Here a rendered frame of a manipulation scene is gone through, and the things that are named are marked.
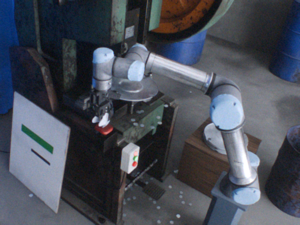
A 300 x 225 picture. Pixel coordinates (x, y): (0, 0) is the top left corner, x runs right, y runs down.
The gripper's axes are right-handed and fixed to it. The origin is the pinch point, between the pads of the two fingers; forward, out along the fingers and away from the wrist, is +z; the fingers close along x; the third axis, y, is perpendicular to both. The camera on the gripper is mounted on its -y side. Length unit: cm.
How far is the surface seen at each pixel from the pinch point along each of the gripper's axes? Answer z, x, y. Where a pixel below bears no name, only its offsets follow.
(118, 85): -1.6, -15.3, -28.6
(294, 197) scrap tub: 60, 87, -85
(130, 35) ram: -28.0, -14.3, -34.2
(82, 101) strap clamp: 3.0, -22.2, -9.5
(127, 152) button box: 14.2, 10.2, -5.8
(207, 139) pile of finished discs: 39, 26, -72
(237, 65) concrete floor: 77, -24, -289
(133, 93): -1.5, -4.7, -27.6
